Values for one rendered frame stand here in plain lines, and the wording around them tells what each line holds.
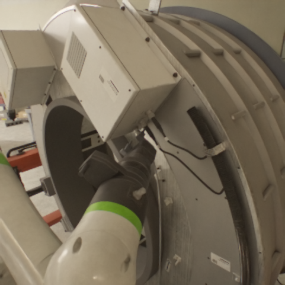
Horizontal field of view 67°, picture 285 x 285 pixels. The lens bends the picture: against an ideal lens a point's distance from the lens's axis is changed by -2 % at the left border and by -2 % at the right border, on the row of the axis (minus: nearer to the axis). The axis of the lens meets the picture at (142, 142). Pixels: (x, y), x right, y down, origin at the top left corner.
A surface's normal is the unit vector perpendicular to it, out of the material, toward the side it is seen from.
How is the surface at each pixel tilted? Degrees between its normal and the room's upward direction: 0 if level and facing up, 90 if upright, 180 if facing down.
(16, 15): 90
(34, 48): 55
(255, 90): 71
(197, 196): 90
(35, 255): 25
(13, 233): 31
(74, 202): 50
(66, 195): 59
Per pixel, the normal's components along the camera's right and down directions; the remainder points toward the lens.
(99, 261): 0.26, -0.73
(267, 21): -0.12, 0.39
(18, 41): 0.54, -0.32
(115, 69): -0.72, 0.29
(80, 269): -0.01, -0.68
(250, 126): -0.36, 0.11
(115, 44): 0.43, -0.50
